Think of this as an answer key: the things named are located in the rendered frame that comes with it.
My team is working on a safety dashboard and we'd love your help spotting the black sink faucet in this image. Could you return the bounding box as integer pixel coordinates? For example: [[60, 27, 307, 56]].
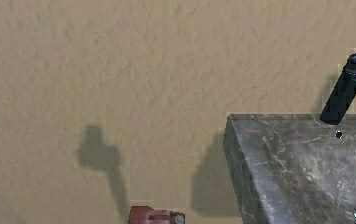
[[319, 48, 356, 126]]

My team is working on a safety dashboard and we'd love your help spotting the red gas tank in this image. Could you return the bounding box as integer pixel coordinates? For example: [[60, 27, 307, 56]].
[[128, 205, 186, 224]]

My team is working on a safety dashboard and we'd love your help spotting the grey marble sink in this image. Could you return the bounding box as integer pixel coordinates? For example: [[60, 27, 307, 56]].
[[223, 113, 356, 224]]

